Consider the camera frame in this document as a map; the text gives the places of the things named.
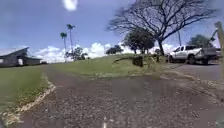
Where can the grass mound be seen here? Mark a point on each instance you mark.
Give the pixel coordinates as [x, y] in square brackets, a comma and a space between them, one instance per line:
[100, 65]

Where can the dark leafy bush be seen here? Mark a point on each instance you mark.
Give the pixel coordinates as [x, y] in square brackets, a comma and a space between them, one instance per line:
[114, 50]

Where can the dark tree stump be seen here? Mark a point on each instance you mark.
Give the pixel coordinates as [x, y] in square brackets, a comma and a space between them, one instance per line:
[137, 60]

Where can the dark leafy tree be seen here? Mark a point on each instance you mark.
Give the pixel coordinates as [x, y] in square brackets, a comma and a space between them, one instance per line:
[76, 53]
[139, 40]
[200, 40]

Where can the grey asphalt road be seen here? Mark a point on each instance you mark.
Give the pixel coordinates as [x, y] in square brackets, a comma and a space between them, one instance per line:
[126, 100]

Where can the tall palm tree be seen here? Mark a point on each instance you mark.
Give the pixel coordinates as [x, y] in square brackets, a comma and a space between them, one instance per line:
[70, 33]
[64, 38]

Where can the large bare tree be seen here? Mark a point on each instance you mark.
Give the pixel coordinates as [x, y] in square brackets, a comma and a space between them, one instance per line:
[161, 20]

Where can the white pickup truck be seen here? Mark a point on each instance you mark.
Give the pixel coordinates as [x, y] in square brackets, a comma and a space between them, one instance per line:
[188, 53]

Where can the pale kerb strip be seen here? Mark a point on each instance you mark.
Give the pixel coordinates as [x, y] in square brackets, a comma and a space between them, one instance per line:
[30, 103]

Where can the grey building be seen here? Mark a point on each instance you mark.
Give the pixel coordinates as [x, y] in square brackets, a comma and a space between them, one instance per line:
[16, 57]

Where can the grass verge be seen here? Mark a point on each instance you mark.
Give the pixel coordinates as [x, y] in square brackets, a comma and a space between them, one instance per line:
[16, 83]

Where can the wooden pole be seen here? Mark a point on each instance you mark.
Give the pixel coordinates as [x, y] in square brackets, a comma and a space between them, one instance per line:
[220, 36]

